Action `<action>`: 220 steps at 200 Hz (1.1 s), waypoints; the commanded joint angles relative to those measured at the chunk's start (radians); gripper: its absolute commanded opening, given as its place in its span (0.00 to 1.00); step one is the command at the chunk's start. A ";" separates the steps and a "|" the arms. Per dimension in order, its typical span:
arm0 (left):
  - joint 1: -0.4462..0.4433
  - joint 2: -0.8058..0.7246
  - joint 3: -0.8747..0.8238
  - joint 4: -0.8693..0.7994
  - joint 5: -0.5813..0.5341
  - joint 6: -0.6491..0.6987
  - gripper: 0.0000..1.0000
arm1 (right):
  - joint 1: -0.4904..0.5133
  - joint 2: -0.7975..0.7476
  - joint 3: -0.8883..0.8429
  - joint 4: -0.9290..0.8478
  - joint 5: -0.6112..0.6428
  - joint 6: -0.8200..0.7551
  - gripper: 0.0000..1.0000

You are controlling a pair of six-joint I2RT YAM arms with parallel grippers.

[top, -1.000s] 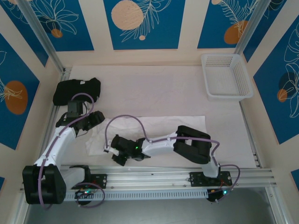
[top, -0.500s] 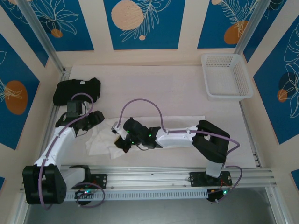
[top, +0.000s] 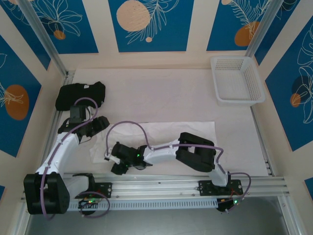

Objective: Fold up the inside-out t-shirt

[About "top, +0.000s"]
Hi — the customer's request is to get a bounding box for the aluminium frame post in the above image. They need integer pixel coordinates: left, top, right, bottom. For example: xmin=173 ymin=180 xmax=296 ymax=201
xmin=245 ymin=0 xmax=287 ymax=57
xmin=17 ymin=0 xmax=69 ymax=78

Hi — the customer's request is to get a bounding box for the white t-shirt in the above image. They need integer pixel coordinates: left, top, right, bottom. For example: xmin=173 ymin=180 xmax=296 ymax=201
xmin=89 ymin=121 xmax=217 ymax=164

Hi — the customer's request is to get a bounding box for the blue floral wall panel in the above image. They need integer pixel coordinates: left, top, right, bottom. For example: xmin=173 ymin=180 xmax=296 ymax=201
xmin=254 ymin=0 xmax=313 ymax=66
xmin=108 ymin=0 xmax=195 ymax=53
xmin=0 ymin=0 xmax=51 ymax=71
xmin=265 ymin=23 xmax=313 ymax=152
xmin=31 ymin=0 xmax=99 ymax=55
xmin=0 ymin=35 xmax=42 ymax=158
xmin=206 ymin=0 xmax=272 ymax=52

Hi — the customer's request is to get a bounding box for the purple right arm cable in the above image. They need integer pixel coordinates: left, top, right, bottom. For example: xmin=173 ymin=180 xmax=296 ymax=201
xmin=105 ymin=120 xmax=252 ymax=213

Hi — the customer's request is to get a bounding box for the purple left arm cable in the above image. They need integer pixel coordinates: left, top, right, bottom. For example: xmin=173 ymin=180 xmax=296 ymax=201
xmin=40 ymin=97 xmax=110 ymax=220

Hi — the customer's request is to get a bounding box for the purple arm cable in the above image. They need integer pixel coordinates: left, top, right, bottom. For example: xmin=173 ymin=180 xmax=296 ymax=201
xmin=105 ymin=120 xmax=252 ymax=213
xmin=40 ymin=97 xmax=110 ymax=220

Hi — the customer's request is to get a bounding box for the aluminium frame bar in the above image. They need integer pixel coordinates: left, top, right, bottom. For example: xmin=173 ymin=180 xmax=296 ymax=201
xmin=277 ymin=195 xmax=303 ymax=235
xmin=9 ymin=212 xmax=34 ymax=235

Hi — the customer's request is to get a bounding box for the white slotted cable duct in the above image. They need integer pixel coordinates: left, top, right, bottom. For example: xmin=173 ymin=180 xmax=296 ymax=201
xmin=67 ymin=198 xmax=219 ymax=212

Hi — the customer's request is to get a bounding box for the folded black t-shirt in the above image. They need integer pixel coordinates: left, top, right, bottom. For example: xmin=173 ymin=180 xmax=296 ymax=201
xmin=55 ymin=81 xmax=107 ymax=112

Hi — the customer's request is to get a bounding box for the small electronics board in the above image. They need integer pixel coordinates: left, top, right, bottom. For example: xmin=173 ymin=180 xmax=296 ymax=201
xmin=78 ymin=198 xmax=99 ymax=209
xmin=216 ymin=197 xmax=246 ymax=213

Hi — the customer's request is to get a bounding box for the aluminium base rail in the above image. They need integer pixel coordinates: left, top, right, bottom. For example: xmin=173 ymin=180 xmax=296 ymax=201
xmin=21 ymin=174 xmax=287 ymax=201

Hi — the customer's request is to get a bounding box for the white perforated plastic basket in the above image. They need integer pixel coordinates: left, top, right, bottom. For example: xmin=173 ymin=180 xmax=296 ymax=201
xmin=210 ymin=55 xmax=268 ymax=108

